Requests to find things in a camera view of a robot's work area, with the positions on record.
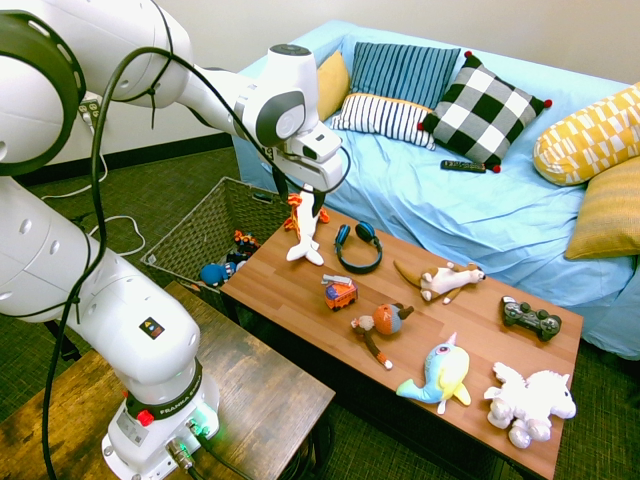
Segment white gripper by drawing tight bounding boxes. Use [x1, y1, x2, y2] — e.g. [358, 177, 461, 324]
[271, 121, 344, 222]

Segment orange striped plush toy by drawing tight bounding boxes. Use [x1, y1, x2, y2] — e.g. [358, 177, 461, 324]
[283, 194, 332, 232]

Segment white plush shark toy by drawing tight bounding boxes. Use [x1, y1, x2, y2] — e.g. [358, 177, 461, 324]
[285, 191, 326, 268]

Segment black orange toy truck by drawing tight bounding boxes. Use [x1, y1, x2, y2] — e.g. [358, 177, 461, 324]
[231, 229, 262, 262]

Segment woven wicker basket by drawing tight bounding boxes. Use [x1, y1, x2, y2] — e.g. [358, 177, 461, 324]
[140, 176, 294, 322]

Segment orange toy car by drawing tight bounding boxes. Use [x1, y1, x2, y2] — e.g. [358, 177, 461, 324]
[320, 273, 360, 313]

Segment blue round plush toy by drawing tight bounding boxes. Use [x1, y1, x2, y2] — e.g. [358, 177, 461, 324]
[199, 262, 228, 288]

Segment blue black headphones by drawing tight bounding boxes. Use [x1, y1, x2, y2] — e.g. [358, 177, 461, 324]
[333, 220, 384, 276]

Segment white navy striped pillow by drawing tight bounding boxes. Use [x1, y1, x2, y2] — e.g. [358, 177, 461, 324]
[330, 92, 438, 152]

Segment plain mustard yellow pillow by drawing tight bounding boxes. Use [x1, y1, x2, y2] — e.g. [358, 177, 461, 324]
[315, 49, 352, 123]

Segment wooden coffee table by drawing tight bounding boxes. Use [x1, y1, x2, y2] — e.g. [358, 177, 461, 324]
[219, 206, 585, 480]

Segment brown knitted monkey plush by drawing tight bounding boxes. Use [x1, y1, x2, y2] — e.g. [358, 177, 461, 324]
[349, 301, 416, 372]

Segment light blue covered sofa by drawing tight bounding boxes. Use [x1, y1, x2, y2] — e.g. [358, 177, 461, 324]
[231, 19, 640, 362]

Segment blue striped pillow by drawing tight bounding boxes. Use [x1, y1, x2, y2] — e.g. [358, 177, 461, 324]
[349, 41, 462, 113]

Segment black remote control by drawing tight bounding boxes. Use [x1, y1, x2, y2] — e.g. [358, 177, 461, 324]
[439, 158, 488, 175]

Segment brown white plush kangaroo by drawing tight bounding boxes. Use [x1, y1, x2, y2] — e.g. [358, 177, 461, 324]
[392, 259, 488, 306]

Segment black white checkered pillow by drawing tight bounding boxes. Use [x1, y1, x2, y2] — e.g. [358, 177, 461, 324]
[417, 49, 554, 174]

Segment dark rustic wooden table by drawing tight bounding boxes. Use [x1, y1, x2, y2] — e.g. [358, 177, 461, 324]
[0, 280, 337, 480]

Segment blue yellow narwhal plush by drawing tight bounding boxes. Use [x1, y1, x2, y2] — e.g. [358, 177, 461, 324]
[395, 330, 473, 416]

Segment black game controller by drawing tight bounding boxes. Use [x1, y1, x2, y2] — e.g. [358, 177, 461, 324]
[500, 295, 564, 343]

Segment yellow white patterned bolster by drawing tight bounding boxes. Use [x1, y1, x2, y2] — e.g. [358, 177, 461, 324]
[532, 81, 640, 188]

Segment white unicorn plush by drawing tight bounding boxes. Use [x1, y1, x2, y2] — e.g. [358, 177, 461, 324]
[482, 361, 578, 449]

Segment yellow striped pillow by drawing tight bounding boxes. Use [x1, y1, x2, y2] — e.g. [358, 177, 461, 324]
[564, 155, 640, 262]

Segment white power cable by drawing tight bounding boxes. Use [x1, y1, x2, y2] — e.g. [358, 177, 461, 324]
[39, 148, 148, 259]

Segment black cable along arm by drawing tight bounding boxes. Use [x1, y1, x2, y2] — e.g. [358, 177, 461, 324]
[41, 46, 351, 480]

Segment white wall outlet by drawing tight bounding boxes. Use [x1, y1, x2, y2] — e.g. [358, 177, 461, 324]
[77, 96, 104, 127]

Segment black base connector cable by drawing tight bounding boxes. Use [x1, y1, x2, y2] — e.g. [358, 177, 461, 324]
[185, 422, 257, 480]

